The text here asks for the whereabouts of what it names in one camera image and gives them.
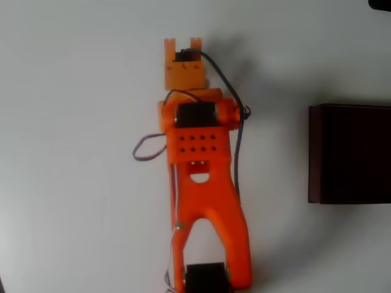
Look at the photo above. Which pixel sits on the dark brown open box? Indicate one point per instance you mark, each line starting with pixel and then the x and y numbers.
pixel 354 152

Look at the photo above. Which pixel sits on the black rounded object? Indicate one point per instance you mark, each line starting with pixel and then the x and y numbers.
pixel 380 4

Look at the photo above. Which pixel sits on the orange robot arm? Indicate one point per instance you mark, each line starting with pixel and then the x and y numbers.
pixel 207 189

